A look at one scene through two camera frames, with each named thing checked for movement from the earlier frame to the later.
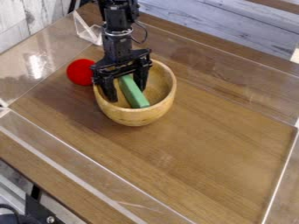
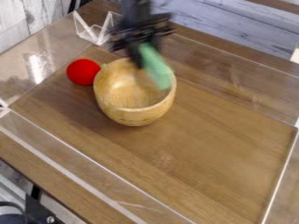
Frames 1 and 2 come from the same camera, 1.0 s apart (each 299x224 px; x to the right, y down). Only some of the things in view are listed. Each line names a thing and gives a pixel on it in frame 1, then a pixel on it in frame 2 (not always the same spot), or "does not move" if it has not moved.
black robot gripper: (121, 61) -> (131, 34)
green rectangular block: (135, 94) -> (157, 66)
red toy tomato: (79, 72) does not move
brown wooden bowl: (159, 94) does not move
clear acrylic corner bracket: (90, 33) does not move
